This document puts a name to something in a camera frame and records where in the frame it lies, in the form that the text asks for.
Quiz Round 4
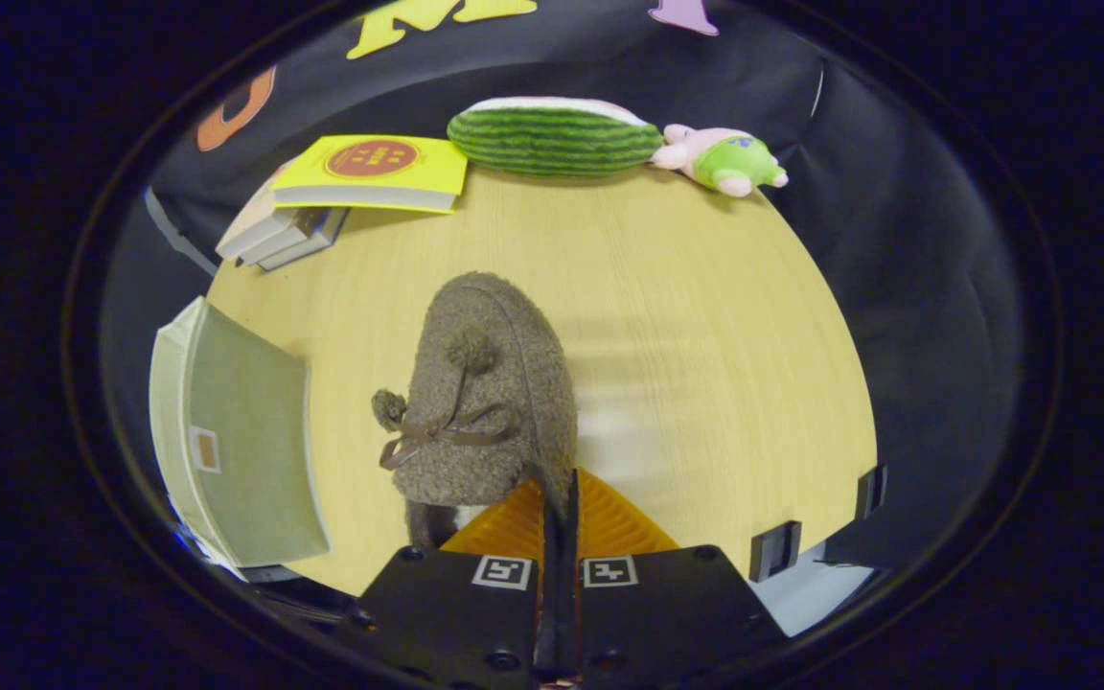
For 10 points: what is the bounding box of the grey book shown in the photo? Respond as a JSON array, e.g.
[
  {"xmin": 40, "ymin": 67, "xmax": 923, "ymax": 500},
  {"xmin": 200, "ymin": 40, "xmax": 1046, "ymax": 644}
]
[{"xmin": 236, "ymin": 206, "xmax": 328, "ymax": 267}]

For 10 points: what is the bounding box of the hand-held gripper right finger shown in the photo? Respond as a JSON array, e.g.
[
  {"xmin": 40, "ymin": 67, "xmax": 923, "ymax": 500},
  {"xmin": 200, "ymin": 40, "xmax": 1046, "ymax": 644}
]
[{"xmin": 562, "ymin": 468, "xmax": 788, "ymax": 690}]

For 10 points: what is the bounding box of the grey-green fabric storage box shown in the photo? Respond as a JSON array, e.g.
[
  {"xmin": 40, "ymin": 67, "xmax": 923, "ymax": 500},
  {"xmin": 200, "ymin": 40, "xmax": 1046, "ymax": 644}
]
[{"xmin": 148, "ymin": 295, "xmax": 333, "ymax": 568}]

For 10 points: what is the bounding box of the beige cover book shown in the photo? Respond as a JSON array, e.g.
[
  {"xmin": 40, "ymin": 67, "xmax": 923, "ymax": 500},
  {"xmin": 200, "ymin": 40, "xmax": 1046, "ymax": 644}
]
[{"xmin": 215, "ymin": 168, "xmax": 299, "ymax": 260}]

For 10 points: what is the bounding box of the yellow book with red circle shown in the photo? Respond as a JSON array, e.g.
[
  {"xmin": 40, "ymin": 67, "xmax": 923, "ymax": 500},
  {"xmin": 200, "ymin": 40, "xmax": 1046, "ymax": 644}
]
[{"xmin": 271, "ymin": 134, "xmax": 469, "ymax": 215}]

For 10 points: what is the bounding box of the black table edge clamp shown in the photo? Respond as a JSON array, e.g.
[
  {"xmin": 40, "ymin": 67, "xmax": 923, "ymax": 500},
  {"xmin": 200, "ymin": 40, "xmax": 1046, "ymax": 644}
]
[
  {"xmin": 856, "ymin": 465, "xmax": 888, "ymax": 521},
  {"xmin": 750, "ymin": 520, "xmax": 802, "ymax": 583}
]

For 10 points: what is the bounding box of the black backdrop cloth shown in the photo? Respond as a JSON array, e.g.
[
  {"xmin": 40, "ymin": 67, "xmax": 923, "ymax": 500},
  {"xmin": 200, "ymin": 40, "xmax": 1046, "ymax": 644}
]
[{"xmin": 102, "ymin": 0, "xmax": 1023, "ymax": 576}]

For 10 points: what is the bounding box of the blue spine book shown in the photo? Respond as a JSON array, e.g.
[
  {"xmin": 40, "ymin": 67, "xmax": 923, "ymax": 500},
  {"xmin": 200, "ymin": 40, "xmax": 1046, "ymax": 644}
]
[{"xmin": 260, "ymin": 206, "xmax": 350, "ymax": 272}]

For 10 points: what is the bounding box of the brown fuzzy slipper shoe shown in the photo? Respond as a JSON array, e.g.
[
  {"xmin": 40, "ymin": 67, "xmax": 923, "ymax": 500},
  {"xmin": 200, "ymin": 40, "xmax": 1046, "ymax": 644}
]
[{"xmin": 372, "ymin": 271, "xmax": 580, "ymax": 549}]

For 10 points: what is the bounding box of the watermelon slice plush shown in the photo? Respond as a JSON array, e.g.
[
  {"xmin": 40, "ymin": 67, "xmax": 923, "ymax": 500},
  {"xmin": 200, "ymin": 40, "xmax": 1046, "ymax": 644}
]
[{"xmin": 447, "ymin": 96, "xmax": 665, "ymax": 178}]

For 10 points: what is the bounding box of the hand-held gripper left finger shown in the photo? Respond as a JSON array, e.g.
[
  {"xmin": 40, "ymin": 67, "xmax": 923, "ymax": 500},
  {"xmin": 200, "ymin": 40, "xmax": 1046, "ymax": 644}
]
[{"xmin": 351, "ymin": 474, "xmax": 561, "ymax": 690}]

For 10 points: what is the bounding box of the pink and green plush toy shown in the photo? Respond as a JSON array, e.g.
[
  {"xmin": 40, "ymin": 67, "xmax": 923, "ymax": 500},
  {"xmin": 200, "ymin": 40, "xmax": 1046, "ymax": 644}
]
[{"xmin": 650, "ymin": 125, "xmax": 790, "ymax": 199}]

